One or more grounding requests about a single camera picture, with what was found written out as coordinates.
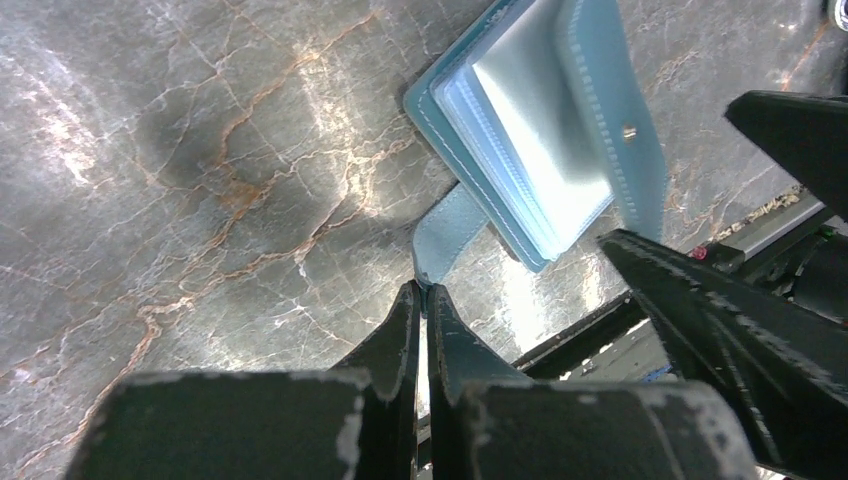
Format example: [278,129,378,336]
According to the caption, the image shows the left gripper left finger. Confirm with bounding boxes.
[66,282,421,479]

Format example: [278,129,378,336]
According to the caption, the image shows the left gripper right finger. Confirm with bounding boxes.
[427,285,756,479]

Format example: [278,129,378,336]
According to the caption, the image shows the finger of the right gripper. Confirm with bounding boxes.
[725,90,847,219]
[598,229,847,479]

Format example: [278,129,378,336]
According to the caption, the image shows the blue leather card holder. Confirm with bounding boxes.
[404,1,667,285]

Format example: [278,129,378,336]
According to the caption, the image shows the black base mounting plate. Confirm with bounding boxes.
[514,190,847,382]

